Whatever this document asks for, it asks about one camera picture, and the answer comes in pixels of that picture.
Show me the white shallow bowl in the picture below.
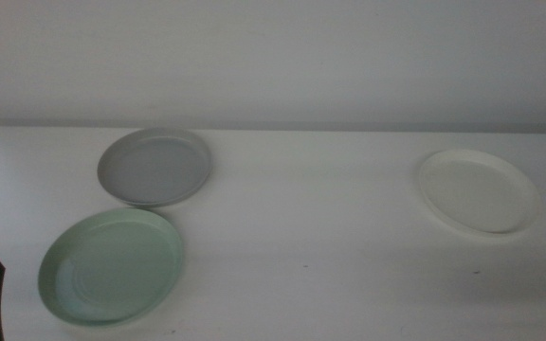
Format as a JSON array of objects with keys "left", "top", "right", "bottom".
[{"left": 417, "top": 148, "right": 542, "bottom": 236}]

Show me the grey shallow bowl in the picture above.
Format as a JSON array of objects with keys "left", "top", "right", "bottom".
[{"left": 96, "top": 127, "right": 213, "bottom": 208}]

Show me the pale green shallow bowl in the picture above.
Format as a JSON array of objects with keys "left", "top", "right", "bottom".
[{"left": 37, "top": 207, "right": 184, "bottom": 328}]

